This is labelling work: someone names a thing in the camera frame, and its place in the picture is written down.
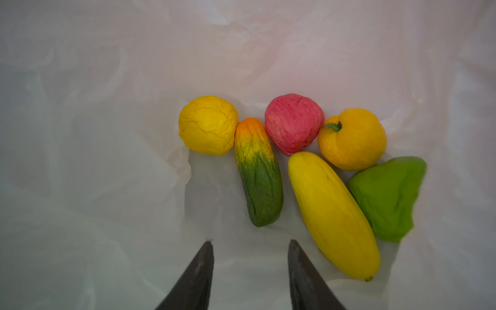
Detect long yellow toy fruit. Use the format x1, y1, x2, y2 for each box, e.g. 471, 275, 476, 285
288, 152, 381, 281

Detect white plastic bag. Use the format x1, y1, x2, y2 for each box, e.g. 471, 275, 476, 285
1, 1, 495, 309

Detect red toy apple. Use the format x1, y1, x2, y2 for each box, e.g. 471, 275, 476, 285
265, 94, 325, 156

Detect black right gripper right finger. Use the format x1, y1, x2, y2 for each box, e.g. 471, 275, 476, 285
288, 239, 346, 310

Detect yellow orange toy fruit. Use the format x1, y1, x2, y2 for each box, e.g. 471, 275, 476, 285
318, 108, 387, 171

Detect orange green toy mango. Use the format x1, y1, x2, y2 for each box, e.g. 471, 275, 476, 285
235, 118, 284, 227

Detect round yellow toy lemon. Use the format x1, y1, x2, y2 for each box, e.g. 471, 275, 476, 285
178, 96, 239, 156

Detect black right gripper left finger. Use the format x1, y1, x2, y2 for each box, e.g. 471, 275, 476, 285
156, 241, 214, 310

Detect green toy pepper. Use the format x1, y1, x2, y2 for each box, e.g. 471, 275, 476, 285
348, 156, 427, 243

